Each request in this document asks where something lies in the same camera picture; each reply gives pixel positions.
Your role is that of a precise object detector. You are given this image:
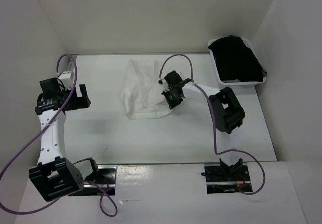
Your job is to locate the white skirt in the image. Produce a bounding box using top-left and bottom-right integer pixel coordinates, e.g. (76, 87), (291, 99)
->
(120, 59), (171, 120)

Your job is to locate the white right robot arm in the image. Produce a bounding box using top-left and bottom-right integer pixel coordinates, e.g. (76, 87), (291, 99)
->
(158, 71), (245, 156)

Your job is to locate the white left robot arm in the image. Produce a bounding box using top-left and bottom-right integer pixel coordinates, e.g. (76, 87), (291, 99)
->
(29, 71), (100, 202)

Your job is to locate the black folded skirt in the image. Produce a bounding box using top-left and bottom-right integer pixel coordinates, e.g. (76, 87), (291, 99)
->
(208, 35), (264, 83)

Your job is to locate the white plastic tray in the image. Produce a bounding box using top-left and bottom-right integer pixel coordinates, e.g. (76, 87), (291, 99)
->
(209, 37), (267, 86)

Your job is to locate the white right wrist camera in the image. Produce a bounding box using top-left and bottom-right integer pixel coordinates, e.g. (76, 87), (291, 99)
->
(158, 79), (168, 92)

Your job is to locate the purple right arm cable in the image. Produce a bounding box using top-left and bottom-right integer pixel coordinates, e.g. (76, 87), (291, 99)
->
(158, 54), (266, 196)

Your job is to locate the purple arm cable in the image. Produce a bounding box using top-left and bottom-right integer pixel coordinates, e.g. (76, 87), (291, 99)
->
(158, 54), (266, 196)
(0, 54), (118, 217)

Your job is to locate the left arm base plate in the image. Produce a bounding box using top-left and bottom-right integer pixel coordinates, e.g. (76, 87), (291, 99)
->
(69, 165), (117, 196)

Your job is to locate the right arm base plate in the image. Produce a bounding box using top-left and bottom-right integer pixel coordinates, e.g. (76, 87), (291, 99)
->
(201, 163), (253, 194)

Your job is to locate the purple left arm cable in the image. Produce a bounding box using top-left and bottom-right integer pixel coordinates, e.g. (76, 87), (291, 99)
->
(0, 54), (118, 217)

